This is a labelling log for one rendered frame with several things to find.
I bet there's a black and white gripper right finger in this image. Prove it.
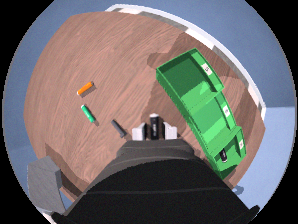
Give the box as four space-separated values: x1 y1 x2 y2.
162 122 177 139

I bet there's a green open-top bin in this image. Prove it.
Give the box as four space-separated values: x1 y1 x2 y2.
156 48 246 180

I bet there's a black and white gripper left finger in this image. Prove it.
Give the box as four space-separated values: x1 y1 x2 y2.
132 123 147 140

